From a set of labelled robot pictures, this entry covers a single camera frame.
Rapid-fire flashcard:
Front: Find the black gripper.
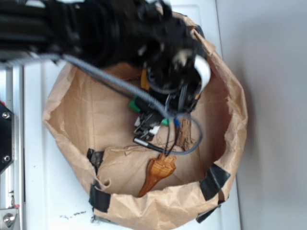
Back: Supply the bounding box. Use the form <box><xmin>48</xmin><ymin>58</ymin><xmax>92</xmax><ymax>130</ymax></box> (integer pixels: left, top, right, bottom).
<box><xmin>134</xmin><ymin>0</ymin><xmax>210</xmax><ymax>139</ymax></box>

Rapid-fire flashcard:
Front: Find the green rectangular block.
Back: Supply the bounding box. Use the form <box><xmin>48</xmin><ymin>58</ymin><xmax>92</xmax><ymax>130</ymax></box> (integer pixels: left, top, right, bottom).
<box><xmin>129</xmin><ymin>95</ymin><xmax>163</xmax><ymax>126</ymax></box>

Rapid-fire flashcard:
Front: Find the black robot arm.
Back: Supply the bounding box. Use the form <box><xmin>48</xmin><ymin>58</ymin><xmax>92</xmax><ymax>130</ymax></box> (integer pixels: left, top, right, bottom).
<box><xmin>0</xmin><ymin>0</ymin><xmax>210</xmax><ymax>139</ymax></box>

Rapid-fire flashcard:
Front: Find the brown bark wood piece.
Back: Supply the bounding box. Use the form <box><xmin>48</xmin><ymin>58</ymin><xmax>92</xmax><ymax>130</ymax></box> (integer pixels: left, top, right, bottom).
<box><xmin>177</xmin><ymin>118</ymin><xmax>191</xmax><ymax>150</ymax></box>

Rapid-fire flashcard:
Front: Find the yellow microfiber cloth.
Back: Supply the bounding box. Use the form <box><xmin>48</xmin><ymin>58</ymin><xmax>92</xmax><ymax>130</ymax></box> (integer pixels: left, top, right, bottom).
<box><xmin>141</xmin><ymin>69</ymin><xmax>149</xmax><ymax>91</ymax></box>

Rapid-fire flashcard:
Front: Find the orange wooden conch shell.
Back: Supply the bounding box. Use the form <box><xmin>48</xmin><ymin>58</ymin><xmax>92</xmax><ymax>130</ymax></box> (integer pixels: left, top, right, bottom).
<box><xmin>138</xmin><ymin>153</ymin><xmax>177</xmax><ymax>197</ymax></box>

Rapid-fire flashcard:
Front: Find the brown paper bag bin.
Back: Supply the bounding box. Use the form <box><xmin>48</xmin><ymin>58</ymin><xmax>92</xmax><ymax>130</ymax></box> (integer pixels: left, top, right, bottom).
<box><xmin>43</xmin><ymin>17</ymin><xmax>248</xmax><ymax>230</ymax></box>

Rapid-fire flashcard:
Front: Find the white plastic tray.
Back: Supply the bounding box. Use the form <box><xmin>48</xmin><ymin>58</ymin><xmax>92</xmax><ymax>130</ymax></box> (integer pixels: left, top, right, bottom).
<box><xmin>24</xmin><ymin>0</ymin><xmax>241</xmax><ymax>230</ymax></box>

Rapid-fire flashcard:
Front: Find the grey braided cable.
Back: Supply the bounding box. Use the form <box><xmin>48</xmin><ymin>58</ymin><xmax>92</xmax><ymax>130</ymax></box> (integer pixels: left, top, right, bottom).
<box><xmin>7</xmin><ymin>53</ymin><xmax>204</xmax><ymax>155</ymax></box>

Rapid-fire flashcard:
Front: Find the black mounting bracket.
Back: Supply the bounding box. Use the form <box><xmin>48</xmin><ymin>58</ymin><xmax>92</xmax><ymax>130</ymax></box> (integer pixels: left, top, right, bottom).
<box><xmin>0</xmin><ymin>101</ymin><xmax>15</xmax><ymax>174</ymax></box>

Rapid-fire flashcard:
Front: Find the aluminium frame rail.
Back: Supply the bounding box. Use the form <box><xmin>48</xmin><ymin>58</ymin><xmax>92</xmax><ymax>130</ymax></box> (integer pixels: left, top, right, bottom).
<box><xmin>0</xmin><ymin>66</ymin><xmax>25</xmax><ymax>230</ymax></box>

